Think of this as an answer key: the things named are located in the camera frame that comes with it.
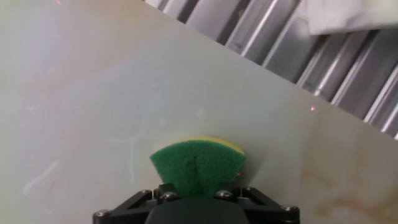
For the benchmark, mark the green and yellow sponge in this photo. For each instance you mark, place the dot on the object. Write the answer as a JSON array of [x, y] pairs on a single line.
[[196, 161]]

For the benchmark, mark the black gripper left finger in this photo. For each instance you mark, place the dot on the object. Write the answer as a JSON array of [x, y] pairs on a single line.
[[124, 216]]

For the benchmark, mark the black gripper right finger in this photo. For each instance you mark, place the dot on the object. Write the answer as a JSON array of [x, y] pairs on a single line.
[[273, 216]]

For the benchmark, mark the marble pattern tile slab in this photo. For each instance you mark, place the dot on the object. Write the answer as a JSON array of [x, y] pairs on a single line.
[[109, 93]]

